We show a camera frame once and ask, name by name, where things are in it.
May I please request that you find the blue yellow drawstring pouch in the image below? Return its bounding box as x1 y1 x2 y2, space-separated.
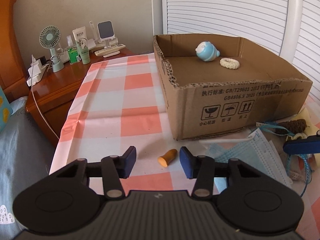
285 132 315 198

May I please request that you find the brown knitted scrunchie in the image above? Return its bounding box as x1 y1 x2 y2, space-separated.
277 119 307 134

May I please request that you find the grey lace-trimmed pouch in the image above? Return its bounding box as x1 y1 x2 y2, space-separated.
255 122 294 142

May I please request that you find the orange foam earplug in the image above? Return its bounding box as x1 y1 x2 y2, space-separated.
157 149 177 167

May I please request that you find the blue surgical face mask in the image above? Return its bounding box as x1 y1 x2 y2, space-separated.
200 128 292 188

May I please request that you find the yellow cleaning cloth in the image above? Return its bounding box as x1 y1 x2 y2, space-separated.
286 108 319 141

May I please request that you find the brown cardboard box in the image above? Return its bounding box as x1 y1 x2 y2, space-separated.
153 34 312 140

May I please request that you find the blue grey bedsheet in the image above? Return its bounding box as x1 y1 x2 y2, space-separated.
1 96 55 239

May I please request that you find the wooden nightstand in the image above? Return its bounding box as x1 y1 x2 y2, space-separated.
25 47 137 147

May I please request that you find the cream knitted scrunchie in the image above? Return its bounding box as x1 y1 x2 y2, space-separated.
220 58 240 69

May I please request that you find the blue round plush toy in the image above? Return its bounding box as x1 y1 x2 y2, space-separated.
195 41 220 62

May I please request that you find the white remote control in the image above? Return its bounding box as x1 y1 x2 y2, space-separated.
94 44 126 56

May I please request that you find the green cosmetic tube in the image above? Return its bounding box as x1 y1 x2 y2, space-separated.
73 27 91 64

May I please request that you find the green small box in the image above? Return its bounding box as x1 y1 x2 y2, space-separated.
67 47 80 64

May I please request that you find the yellow blue snack box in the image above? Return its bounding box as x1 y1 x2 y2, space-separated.
0 87 13 132

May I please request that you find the white power strip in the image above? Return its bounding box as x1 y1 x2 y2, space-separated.
27 59 50 87

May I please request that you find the wooden bed headboard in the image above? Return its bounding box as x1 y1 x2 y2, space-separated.
0 0 29 102

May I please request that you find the white phone stand mirror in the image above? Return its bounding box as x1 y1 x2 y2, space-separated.
97 21 119 48

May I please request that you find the white louvered closet door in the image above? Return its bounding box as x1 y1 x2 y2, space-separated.
162 0 319 102

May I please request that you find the green mini desk fan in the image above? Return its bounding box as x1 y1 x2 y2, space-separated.
39 25 64 73

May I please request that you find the white charging cable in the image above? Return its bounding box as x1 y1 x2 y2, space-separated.
30 54 60 140

